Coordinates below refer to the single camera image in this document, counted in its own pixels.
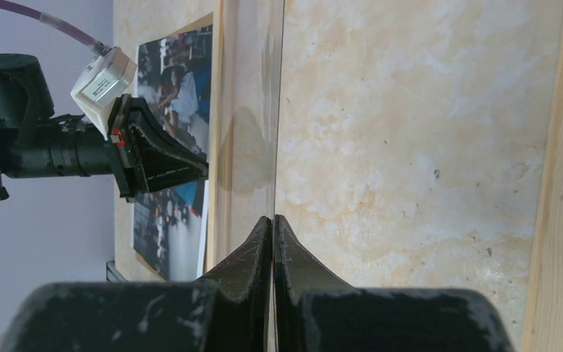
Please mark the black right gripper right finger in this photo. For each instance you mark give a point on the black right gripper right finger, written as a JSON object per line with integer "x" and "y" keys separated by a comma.
{"x": 318, "y": 311}

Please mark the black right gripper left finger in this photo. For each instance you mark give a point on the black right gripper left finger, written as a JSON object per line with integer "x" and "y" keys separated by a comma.
{"x": 225, "y": 309}

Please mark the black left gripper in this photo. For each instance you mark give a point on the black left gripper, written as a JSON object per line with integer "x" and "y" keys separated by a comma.
{"x": 141, "y": 156}

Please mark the printed colour photo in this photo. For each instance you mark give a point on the printed colour photo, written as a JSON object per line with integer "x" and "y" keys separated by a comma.
{"x": 179, "y": 97}

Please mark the clear acrylic sheet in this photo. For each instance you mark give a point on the clear acrylic sheet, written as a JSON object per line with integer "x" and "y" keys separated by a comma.
{"x": 244, "y": 130}

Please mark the light wooden picture frame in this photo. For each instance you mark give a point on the light wooden picture frame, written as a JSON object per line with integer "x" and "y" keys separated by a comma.
{"x": 421, "y": 145}

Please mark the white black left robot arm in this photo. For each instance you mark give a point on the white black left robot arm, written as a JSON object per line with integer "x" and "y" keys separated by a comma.
{"x": 25, "y": 102}

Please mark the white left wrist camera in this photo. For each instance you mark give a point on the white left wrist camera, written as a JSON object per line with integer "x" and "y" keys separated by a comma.
{"x": 100, "y": 84}

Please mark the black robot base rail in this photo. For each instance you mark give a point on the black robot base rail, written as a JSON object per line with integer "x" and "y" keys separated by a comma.
{"x": 112, "y": 274}

